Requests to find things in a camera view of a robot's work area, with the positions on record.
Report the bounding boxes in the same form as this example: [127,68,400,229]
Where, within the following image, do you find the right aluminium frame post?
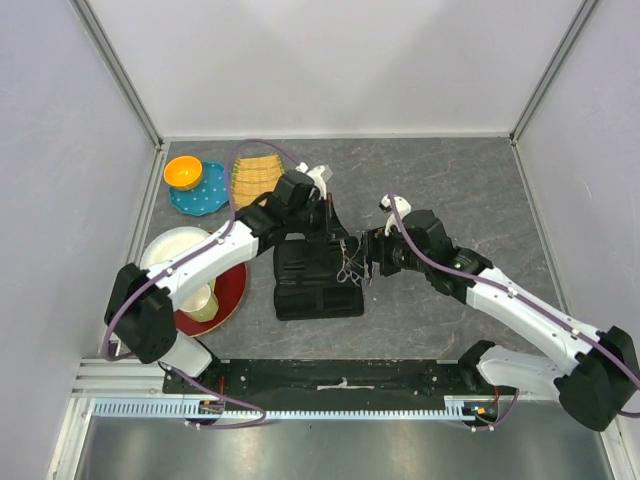
[509,0,600,147]

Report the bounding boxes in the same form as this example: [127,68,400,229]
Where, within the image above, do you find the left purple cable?
[103,139,309,361]

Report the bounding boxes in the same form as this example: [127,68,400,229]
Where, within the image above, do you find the red round tray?
[174,263,248,337]

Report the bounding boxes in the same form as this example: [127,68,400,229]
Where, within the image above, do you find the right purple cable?
[385,193,640,434]

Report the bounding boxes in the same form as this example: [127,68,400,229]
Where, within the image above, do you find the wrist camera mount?
[295,162,333,200]
[379,195,412,237]

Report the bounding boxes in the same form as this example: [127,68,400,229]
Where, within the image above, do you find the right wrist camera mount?
[379,195,412,237]

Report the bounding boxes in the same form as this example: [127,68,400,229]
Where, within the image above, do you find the orange bowl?
[163,155,204,191]

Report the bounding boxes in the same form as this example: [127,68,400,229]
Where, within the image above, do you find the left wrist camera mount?
[295,162,333,200]

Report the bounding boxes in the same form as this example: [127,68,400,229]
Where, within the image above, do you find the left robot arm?
[105,165,332,393]

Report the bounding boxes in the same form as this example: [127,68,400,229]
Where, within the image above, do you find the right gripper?
[345,222,431,280]

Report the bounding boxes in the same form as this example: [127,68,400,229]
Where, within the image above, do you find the black zip tool case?
[273,236,364,321]

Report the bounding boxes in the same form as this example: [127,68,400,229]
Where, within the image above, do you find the purple cable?
[385,193,640,434]
[103,139,309,361]

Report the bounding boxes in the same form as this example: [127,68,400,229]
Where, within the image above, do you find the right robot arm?
[363,196,639,432]

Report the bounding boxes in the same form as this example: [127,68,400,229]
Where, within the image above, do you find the silver scissors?
[336,239,370,287]

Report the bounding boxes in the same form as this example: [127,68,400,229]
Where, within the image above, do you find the aluminium frame post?
[70,0,164,150]
[509,0,600,147]

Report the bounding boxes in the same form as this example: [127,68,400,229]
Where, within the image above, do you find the white cable duct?
[93,398,475,421]

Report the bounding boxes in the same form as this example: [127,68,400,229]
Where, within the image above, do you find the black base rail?
[162,357,501,414]

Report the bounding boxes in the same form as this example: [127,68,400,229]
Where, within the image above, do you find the yellow-green cup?
[179,280,219,323]

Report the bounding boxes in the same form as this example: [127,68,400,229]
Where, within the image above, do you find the blue dotted plate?
[168,162,229,217]

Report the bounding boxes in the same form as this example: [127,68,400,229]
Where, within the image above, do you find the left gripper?
[287,193,348,242]

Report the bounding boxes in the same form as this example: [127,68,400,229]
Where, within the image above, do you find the left aluminium frame post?
[70,0,164,150]

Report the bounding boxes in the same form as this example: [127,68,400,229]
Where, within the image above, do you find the woven bamboo basket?
[231,154,284,210]

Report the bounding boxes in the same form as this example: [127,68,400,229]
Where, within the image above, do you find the white paper plate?
[139,226,211,269]

